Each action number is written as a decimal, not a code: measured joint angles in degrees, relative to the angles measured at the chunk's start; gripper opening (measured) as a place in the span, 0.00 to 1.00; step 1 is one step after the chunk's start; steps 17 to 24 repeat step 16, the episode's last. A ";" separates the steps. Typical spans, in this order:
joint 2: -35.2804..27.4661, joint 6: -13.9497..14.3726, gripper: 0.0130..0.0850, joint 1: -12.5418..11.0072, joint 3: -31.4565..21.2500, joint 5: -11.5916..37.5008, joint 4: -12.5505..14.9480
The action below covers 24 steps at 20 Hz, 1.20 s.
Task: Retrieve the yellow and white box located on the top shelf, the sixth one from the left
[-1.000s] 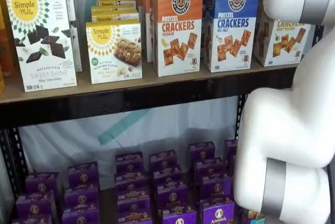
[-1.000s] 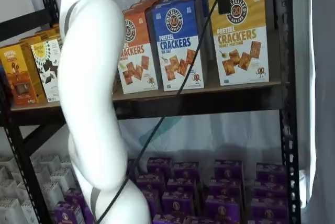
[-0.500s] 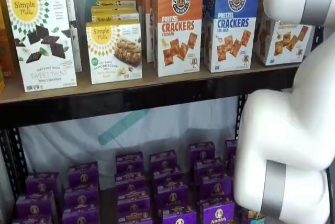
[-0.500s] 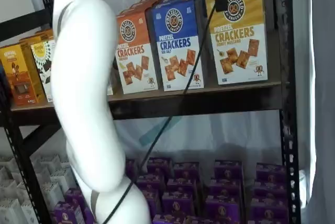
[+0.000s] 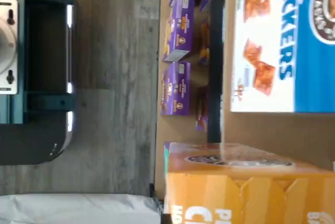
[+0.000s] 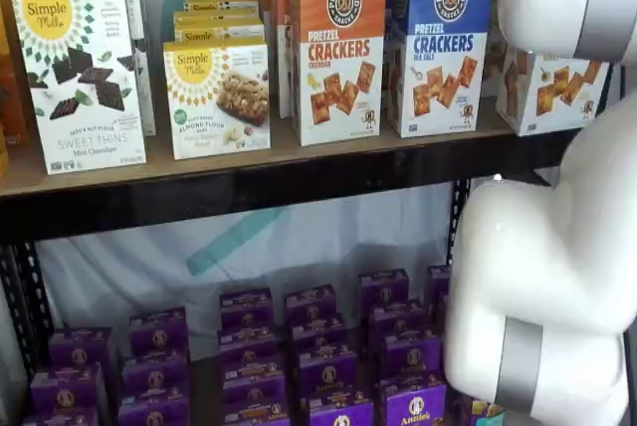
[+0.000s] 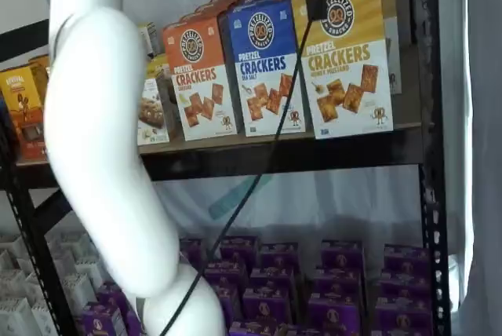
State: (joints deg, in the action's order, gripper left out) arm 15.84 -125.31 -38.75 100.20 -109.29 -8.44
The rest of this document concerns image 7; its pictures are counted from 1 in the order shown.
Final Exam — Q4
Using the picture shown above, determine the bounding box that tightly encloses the purple box with teal stripe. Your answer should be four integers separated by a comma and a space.
374, 302, 432, 336

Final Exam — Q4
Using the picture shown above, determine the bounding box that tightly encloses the thin black cable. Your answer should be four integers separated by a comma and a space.
158, 17, 317, 336

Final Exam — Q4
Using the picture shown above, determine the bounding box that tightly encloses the white fabric curtain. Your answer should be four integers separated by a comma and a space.
441, 0, 502, 336

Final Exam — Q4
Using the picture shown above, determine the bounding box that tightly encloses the small white grey box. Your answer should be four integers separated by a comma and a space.
136, 21, 161, 58

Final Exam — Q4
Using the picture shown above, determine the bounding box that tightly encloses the orange brown snack box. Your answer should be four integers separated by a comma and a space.
0, 65, 46, 163
27, 55, 51, 96

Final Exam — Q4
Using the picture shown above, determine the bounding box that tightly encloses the white carton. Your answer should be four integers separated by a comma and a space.
0, 298, 40, 336
60, 272, 98, 316
62, 232, 96, 258
0, 271, 29, 298
0, 233, 24, 257
74, 255, 105, 286

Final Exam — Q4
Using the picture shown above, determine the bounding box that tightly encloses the yellow white pretzel cracker box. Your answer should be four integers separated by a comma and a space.
336, 0, 404, 96
291, 0, 395, 141

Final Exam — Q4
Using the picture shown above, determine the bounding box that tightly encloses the purple snack box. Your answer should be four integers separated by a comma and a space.
260, 242, 301, 274
379, 271, 432, 302
220, 236, 260, 268
229, 320, 291, 336
242, 287, 293, 323
250, 267, 296, 294
97, 280, 134, 312
307, 294, 362, 336
384, 244, 431, 274
80, 301, 126, 336
213, 287, 243, 323
180, 238, 207, 270
125, 308, 147, 336
203, 263, 249, 294
321, 239, 365, 272
312, 268, 364, 298

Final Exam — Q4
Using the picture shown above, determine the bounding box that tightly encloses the small yellow snack box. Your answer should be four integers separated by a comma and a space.
145, 54, 170, 80

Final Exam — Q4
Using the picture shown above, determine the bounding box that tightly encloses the black metal shelving rack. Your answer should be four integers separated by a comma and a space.
0, 0, 453, 336

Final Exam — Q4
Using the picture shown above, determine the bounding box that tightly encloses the white chocolate chip cookie box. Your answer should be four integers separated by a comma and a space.
136, 78, 170, 145

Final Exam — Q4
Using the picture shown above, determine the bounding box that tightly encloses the wooden shelf board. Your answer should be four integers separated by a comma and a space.
15, 88, 435, 166

